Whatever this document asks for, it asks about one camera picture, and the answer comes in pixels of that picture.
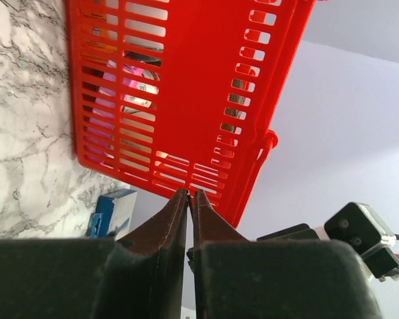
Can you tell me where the blue razor package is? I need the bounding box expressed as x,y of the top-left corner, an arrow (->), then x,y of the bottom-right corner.
86,189 -> 137,241

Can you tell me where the red plastic shopping basket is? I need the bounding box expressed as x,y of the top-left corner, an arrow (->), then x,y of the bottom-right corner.
65,1 -> 315,226

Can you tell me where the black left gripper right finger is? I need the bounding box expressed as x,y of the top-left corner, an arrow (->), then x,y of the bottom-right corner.
192,190 -> 382,318

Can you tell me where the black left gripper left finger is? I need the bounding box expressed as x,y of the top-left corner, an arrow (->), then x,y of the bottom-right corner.
0,189 -> 190,318

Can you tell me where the pink small box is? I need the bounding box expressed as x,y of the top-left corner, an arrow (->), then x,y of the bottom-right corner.
86,64 -> 160,160

